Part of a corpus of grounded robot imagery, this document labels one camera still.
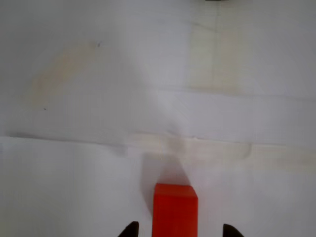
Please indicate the beige masking tape strip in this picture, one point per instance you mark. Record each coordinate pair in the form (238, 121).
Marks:
(217, 56)
(222, 150)
(59, 71)

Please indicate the white paper sheet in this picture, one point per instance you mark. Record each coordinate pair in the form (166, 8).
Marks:
(98, 118)
(74, 185)

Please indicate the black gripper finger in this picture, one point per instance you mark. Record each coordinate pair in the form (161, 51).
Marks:
(132, 230)
(229, 232)

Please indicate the red cube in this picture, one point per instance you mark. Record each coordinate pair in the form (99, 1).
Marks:
(175, 212)

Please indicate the black rounded camera base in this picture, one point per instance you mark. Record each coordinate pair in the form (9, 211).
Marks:
(217, 0)

